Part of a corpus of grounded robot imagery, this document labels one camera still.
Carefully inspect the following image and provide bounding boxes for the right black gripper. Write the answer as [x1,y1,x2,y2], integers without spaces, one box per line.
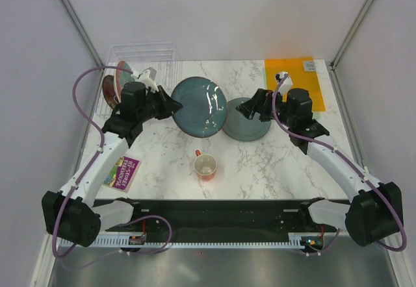
[236,88,295,127]

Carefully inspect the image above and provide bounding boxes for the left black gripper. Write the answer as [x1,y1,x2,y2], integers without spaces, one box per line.
[136,84,182,122]

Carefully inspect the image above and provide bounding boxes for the grey-green plate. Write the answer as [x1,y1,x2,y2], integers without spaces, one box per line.
[222,97,271,142]

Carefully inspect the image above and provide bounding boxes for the teal glazed plate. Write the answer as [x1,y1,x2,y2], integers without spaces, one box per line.
[172,77,228,138]

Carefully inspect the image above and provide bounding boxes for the red teal floral plate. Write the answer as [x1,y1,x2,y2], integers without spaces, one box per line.
[114,60,135,95]

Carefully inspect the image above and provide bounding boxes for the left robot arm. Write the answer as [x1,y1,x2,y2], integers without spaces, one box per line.
[42,82,183,247]

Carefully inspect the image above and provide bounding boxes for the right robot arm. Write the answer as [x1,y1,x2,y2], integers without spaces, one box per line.
[236,88,407,252]

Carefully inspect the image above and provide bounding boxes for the orange cutting board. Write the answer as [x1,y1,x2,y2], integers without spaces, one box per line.
[265,57,326,112]

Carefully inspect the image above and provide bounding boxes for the orange mug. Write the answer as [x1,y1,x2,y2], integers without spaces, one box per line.
[194,150,217,181]

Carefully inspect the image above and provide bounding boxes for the purple treehouse book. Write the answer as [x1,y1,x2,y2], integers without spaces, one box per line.
[102,156,141,193]

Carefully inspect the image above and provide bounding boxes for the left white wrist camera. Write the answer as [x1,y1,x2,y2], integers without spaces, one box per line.
[131,67,159,92]

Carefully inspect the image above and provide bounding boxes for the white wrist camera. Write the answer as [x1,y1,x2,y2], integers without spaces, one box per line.
[275,71,293,97]
[131,67,159,92]

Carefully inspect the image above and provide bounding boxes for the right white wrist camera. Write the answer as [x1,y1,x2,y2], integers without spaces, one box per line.
[275,71,293,97]

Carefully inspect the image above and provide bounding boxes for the white wire dish rack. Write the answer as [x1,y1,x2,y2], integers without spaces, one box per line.
[96,42,182,119]

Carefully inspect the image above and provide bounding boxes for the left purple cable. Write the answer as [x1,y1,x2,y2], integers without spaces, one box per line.
[51,66,140,270]

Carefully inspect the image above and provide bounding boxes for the purple cable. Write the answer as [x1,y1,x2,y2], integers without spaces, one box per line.
[51,66,140,270]
[271,74,409,253]

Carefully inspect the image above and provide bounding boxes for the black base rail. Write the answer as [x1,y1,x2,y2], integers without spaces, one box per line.
[111,199,336,242]

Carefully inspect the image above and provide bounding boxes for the white cable duct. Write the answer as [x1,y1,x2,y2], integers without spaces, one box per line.
[60,231,339,248]

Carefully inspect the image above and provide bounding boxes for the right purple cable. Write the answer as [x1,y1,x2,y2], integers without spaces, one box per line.
[271,74,409,253]

